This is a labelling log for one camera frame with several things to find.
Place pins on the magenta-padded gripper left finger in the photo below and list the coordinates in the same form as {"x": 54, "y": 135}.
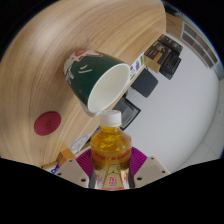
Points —
{"x": 83, "y": 163}

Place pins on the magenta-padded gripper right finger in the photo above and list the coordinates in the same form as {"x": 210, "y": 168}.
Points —
{"x": 138, "y": 161}

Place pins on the yellow tea bottle white cap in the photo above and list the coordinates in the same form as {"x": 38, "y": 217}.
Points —
{"x": 111, "y": 150}

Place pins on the round white disc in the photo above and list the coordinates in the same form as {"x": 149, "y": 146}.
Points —
{"x": 80, "y": 144}

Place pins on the small tan box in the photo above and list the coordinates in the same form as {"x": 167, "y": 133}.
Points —
{"x": 48, "y": 165}

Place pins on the black mesh-back office chair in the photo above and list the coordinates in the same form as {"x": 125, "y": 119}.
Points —
{"x": 128, "y": 111}

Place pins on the flat round red coaster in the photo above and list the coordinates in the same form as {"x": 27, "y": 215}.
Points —
{"x": 47, "y": 123}

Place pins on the black solid-back office chair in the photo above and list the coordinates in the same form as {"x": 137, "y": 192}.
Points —
{"x": 145, "y": 82}

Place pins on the green and white mug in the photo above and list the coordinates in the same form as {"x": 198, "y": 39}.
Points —
{"x": 90, "y": 73}

